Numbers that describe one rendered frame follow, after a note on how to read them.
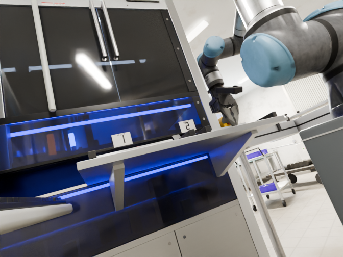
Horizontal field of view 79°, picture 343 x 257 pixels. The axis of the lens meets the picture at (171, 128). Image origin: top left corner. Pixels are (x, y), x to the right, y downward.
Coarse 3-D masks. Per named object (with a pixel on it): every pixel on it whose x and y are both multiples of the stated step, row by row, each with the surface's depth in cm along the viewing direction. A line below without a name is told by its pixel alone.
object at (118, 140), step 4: (128, 132) 97; (112, 136) 94; (116, 136) 95; (120, 136) 96; (124, 136) 96; (128, 136) 97; (112, 140) 94; (116, 140) 94; (120, 140) 95; (128, 140) 96; (116, 144) 94; (120, 144) 94; (124, 144) 95; (128, 144) 95
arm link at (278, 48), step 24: (240, 0) 47; (264, 0) 44; (264, 24) 42; (288, 24) 40; (312, 24) 41; (264, 48) 40; (288, 48) 39; (312, 48) 40; (264, 72) 43; (288, 72) 41; (312, 72) 43
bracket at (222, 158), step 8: (240, 136) 82; (248, 136) 78; (224, 144) 93; (232, 144) 88; (240, 144) 83; (248, 144) 83; (208, 152) 107; (216, 152) 100; (224, 152) 94; (232, 152) 89; (240, 152) 87; (216, 160) 101; (224, 160) 95; (232, 160) 90; (216, 168) 102; (224, 168) 96
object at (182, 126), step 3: (186, 120) 109; (189, 120) 110; (192, 120) 110; (180, 123) 107; (183, 123) 108; (186, 123) 109; (189, 123) 109; (192, 123) 110; (180, 126) 107; (183, 126) 107; (189, 126) 108; (192, 126) 109; (183, 129) 107; (186, 129) 107; (195, 129) 109; (183, 132) 106
